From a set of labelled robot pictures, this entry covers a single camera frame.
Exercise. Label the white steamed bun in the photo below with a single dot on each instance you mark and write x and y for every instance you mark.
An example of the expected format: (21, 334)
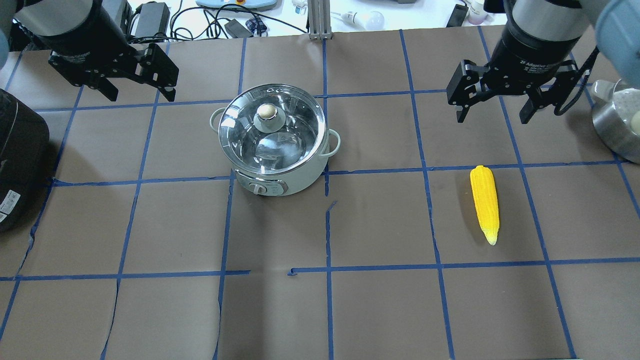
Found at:
(635, 123)

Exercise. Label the pale green electric pot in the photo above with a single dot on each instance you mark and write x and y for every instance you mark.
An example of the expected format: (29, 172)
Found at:
(294, 181)

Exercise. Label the aluminium frame post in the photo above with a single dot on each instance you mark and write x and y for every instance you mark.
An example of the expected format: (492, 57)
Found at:
(319, 20)

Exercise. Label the black power adapter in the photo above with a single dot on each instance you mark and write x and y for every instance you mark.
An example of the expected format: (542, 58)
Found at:
(152, 20)

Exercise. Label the steel steamer pot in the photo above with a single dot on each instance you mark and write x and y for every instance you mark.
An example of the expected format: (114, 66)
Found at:
(615, 104)

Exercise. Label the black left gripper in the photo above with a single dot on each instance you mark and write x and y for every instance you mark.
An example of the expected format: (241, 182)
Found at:
(67, 31)

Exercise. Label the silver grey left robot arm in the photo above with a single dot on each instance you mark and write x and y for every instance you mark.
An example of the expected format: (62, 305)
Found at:
(59, 21)

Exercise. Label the yellow corn cob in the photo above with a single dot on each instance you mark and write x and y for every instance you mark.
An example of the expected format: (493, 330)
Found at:
(485, 198)

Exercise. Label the black rice cooker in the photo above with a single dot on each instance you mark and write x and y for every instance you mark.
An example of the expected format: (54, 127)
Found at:
(24, 137)

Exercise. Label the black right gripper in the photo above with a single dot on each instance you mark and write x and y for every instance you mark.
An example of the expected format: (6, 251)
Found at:
(530, 50)

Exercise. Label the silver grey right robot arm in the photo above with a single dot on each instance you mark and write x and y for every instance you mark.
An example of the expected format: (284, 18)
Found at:
(546, 48)

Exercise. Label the white light bulb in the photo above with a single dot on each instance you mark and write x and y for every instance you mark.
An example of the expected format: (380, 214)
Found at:
(368, 21)

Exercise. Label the glass pot lid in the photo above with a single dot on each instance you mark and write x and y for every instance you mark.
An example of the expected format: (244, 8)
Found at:
(271, 129)

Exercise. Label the black small box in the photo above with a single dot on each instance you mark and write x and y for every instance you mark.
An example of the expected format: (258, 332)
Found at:
(458, 16)

